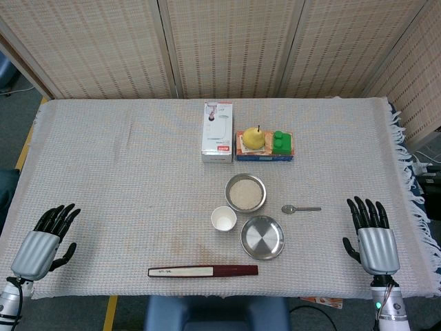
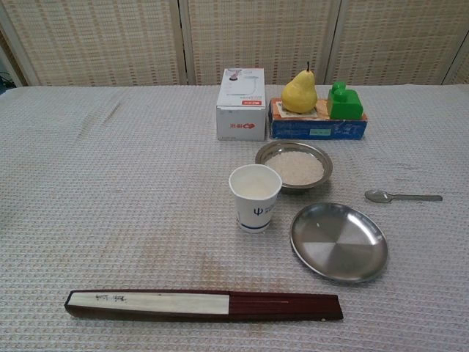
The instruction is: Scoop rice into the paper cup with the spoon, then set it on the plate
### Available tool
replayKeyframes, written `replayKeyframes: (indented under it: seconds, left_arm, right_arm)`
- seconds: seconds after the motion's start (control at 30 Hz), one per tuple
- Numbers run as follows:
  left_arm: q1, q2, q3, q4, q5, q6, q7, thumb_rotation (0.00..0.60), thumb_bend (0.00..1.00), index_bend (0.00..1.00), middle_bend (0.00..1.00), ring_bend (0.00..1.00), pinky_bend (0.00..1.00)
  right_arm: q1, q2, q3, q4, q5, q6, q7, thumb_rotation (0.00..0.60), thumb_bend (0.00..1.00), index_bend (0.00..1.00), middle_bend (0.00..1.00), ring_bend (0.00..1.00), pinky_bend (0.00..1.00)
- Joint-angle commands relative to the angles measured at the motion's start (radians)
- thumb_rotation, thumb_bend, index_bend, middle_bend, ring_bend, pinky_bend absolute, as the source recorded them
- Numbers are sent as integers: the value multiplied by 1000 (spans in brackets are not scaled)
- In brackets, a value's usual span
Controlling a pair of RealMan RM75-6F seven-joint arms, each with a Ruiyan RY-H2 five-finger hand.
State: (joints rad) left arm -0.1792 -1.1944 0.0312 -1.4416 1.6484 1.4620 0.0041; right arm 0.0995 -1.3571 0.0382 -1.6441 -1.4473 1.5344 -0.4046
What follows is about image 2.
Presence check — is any woven bamboo folding screen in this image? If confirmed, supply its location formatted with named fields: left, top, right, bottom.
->
left=0, top=0, right=469, bottom=87

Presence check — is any yellow pear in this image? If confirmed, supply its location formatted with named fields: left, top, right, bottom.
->
left=281, top=61, right=318, bottom=114

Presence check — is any green toy block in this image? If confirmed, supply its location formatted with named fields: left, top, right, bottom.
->
left=327, top=81, right=363, bottom=120

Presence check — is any blue cardboard box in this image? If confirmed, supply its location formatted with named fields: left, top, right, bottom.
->
left=268, top=97, right=369, bottom=141

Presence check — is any white woven tablecloth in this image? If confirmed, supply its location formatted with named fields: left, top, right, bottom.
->
left=0, top=84, right=469, bottom=352

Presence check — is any folded dark red fan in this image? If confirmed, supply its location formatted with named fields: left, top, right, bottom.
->
left=64, top=289, right=344, bottom=323

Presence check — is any white paper cup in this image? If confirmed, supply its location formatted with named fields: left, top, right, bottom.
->
left=228, top=164, right=283, bottom=234

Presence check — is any steel spoon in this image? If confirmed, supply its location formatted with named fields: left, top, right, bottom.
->
left=364, top=189, right=443, bottom=204

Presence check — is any white product box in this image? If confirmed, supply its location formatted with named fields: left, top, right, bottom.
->
left=215, top=67, right=267, bottom=142

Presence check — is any steel bowl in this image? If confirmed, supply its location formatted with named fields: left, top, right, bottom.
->
left=255, top=139, right=333, bottom=196

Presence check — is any steel plate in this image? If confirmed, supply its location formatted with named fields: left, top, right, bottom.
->
left=289, top=202, right=389, bottom=284

